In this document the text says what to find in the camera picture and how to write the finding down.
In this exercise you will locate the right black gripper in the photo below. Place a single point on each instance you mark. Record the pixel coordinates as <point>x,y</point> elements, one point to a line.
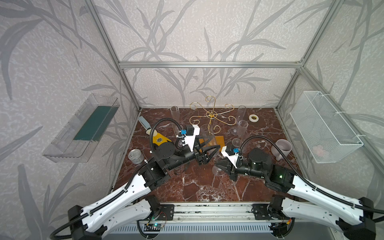
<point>230,169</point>

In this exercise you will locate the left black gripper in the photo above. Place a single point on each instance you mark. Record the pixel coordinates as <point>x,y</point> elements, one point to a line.
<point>200,150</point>

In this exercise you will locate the clear wine glass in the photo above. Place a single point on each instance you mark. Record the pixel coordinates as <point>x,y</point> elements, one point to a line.
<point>241,129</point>
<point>207,133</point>
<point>239,116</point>
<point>175,113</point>

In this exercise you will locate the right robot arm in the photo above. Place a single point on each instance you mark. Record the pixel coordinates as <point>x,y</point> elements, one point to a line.
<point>298,198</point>

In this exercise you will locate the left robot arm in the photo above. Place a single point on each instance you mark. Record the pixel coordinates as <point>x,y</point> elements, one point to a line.
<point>132,202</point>

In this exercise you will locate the white tape roll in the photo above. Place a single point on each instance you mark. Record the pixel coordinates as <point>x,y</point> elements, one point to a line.
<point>253,118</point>

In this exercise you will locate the yellow black work glove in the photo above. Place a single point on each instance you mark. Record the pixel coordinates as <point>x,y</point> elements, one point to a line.
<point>159,139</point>

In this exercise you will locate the lilac mug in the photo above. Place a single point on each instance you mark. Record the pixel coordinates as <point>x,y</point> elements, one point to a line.
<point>284,145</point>

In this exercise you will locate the pink item in basket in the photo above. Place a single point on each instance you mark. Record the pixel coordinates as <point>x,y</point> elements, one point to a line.
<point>320,152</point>

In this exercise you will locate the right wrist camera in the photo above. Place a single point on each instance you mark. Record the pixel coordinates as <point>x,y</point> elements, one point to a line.
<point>232,153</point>

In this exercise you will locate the gold wire glass rack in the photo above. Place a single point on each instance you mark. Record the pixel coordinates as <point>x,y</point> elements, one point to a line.
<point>212,116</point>

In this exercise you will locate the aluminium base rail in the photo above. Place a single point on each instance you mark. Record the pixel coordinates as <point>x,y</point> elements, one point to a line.
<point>214,212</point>

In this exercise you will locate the white wire basket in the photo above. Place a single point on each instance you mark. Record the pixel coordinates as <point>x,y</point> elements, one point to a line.
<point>320,123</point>

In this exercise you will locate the clear plastic wall shelf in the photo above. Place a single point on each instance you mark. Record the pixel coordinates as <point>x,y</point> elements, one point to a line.
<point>79,138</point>

